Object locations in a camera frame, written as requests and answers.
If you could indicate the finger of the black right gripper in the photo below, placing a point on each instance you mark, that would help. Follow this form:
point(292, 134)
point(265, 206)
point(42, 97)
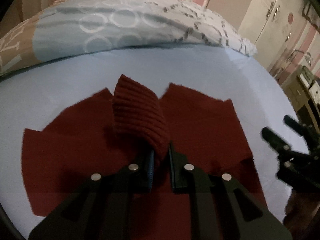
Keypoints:
point(274, 140)
point(295, 123)

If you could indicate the light blue bed sheet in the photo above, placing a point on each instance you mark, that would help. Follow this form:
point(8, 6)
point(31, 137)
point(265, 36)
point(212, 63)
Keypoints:
point(33, 97)

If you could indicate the right hand holding gripper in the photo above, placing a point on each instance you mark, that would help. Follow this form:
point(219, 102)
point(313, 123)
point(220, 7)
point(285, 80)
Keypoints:
point(300, 210)

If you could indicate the wooden bedside cabinet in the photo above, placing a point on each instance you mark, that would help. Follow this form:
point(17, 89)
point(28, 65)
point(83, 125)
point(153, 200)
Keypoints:
point(302, 89)

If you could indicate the dark red knitted sweater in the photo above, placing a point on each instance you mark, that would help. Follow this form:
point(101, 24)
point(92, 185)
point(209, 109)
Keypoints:
point(103, 133)

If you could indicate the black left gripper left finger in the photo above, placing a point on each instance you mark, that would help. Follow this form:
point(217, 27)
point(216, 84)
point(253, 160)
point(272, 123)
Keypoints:
point(99, 209)

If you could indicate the patterned blue beige duvet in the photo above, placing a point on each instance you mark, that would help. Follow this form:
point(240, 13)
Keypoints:
point(76, 27)

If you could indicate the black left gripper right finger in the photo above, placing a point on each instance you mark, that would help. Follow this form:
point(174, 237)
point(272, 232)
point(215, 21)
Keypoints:
point(220, 207)

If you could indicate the white wardrobe with stickers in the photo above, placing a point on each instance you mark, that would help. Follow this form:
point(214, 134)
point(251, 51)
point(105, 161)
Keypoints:
point(269, 24)

